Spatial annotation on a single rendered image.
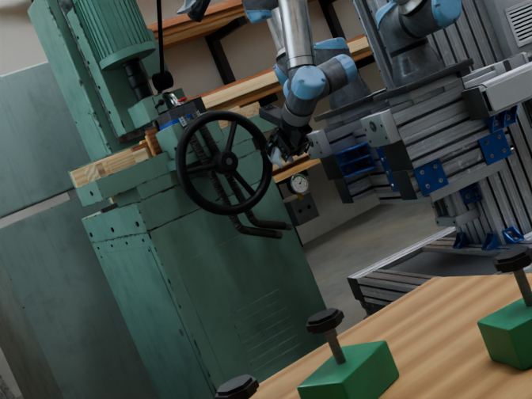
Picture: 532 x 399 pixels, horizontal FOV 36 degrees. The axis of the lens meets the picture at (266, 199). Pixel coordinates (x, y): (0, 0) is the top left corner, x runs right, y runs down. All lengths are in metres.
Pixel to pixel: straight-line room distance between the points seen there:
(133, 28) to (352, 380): 1.72
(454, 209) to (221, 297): 0.81
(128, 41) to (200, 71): 2.85
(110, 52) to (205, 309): 0.81
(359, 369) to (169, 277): 1.41
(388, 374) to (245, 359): 1.44
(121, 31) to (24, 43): 2.48
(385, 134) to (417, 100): 0.14
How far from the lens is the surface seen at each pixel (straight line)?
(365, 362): 0.98
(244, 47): 5.51
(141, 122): 2.54
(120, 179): 2.30
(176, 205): 2.34
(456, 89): 2.40
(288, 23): 2.16
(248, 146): 2.46
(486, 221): 2.69
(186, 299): 2.34
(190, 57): 5.30
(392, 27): 2.37
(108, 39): 2.49
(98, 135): 2.69
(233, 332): 2.40
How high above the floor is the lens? 0.88
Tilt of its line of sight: 5 degrees down
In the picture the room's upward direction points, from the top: 22 degrees counter-clockwise
